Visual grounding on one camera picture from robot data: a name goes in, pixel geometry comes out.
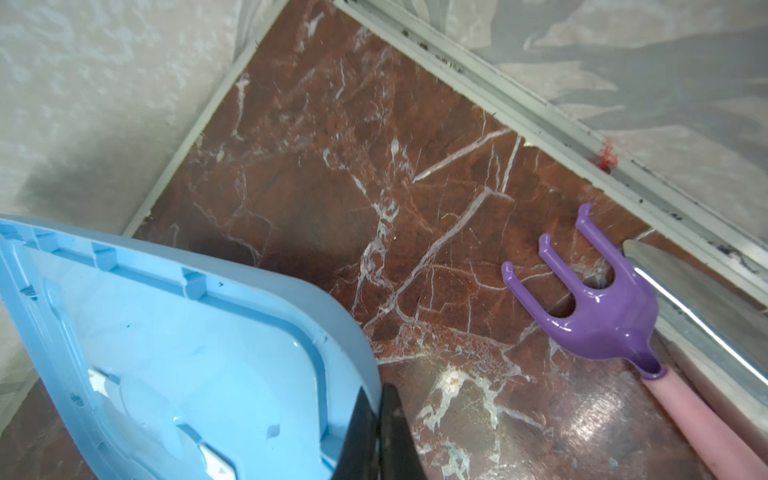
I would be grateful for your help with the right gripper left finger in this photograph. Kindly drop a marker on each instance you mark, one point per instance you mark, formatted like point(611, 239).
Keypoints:
point(359, 459)

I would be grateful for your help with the blue plastic bin lid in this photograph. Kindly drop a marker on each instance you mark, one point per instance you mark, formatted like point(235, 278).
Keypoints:
point(167, 364)

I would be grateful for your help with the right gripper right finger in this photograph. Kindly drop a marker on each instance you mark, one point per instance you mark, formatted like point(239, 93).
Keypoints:
point(399, 459)

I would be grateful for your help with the purple rake pink handle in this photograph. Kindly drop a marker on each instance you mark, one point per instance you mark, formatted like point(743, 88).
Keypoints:
point(618, 322)

